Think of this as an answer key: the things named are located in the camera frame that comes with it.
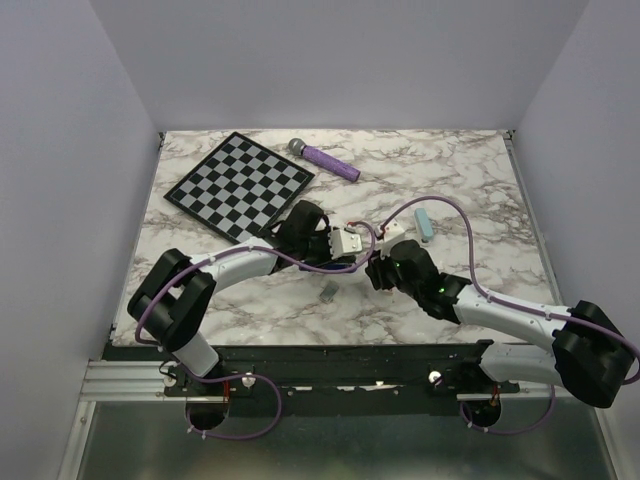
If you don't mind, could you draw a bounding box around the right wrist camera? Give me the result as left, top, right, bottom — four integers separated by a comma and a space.
378, 220, 406, 249

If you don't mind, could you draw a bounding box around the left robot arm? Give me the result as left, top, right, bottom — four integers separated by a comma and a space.
126, 200, 331, 395

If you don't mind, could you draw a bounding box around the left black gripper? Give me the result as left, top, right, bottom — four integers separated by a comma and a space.
296, 226, 345, 273

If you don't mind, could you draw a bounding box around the grey staple tray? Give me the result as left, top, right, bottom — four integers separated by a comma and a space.
319, 282, 339, 303

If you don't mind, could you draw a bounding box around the aluminium mounting rail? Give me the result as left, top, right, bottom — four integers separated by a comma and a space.
79, 344, 612, 416

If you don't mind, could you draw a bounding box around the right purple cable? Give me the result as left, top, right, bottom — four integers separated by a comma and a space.
382, 196, 640, 435

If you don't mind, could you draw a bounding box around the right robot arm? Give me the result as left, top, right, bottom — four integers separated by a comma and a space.
365, 240, 634, 408

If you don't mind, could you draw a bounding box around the purple glitter toy microphone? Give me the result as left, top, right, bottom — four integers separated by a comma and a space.
288, 138, 361, 183

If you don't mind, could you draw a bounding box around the light blue stapler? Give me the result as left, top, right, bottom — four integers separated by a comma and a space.
413, 208, 435, 243

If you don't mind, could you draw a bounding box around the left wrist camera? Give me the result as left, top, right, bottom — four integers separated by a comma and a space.
328, 227, 364, 259

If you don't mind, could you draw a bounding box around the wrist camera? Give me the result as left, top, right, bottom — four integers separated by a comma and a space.
328, 227, 364, 259
378, 220, 406, 249

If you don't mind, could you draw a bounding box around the black and silver chessboard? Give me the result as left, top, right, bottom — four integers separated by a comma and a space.
164, 132, 314, 244

